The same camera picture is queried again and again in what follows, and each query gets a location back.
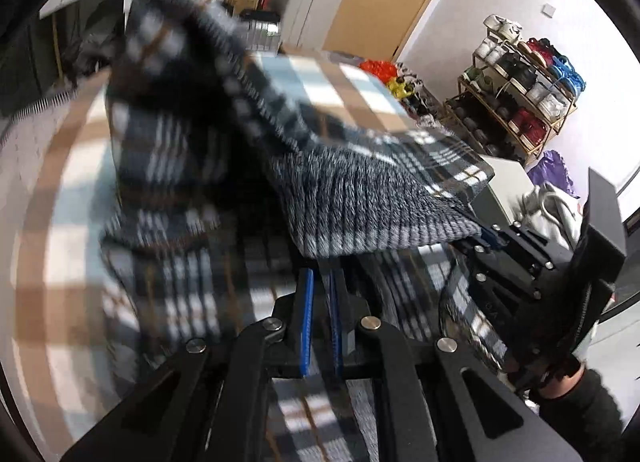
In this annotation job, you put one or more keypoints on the person's right forearm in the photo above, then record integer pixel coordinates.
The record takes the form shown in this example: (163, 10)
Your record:
(580, 417)

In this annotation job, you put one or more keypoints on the silver suitcase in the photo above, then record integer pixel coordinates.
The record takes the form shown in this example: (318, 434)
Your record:
(260, 31)

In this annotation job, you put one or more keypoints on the white low cabinet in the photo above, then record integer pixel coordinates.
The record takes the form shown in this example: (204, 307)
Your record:
(505, 181)

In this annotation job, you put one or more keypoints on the orange plastic bag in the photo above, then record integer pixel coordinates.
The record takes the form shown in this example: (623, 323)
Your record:
(377, 69)

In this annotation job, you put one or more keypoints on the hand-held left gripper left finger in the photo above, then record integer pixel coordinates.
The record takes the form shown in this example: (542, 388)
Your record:
(305, 327)

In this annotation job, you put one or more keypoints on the plaid fleece jacket grey knit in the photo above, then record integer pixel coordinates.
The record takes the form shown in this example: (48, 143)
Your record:
(350, 202)

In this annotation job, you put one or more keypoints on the checkered bed sheet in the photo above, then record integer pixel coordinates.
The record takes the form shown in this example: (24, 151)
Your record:
(50, 252)

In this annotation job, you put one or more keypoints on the small cardboard box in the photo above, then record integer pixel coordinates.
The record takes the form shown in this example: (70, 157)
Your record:
(245, 1)

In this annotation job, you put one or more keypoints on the purple bag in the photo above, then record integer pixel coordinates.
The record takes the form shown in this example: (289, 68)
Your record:
(550, 169)

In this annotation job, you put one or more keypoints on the grey fringed floor rug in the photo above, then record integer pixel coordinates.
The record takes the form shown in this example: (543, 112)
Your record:
(35, 126)

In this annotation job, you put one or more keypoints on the dark bag under desk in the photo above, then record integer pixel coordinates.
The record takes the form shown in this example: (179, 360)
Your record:
(85, 49)

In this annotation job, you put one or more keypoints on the white wall switch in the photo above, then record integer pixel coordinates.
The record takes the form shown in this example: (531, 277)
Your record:
(548, 9)

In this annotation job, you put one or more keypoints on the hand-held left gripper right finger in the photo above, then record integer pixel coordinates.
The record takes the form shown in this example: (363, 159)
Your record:
(336, 327)

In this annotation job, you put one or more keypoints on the wooden shoe rack with shoes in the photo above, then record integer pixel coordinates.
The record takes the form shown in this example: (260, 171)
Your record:
(525, 76)

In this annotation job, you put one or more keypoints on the white bag on side table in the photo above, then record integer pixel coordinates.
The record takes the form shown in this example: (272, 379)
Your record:
(555, 212)

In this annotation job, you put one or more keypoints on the yellow shoe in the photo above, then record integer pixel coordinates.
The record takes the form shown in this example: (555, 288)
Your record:
(397, 87)

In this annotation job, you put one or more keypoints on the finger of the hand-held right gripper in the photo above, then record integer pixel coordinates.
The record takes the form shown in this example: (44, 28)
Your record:
(525, 247)
(505, 284)

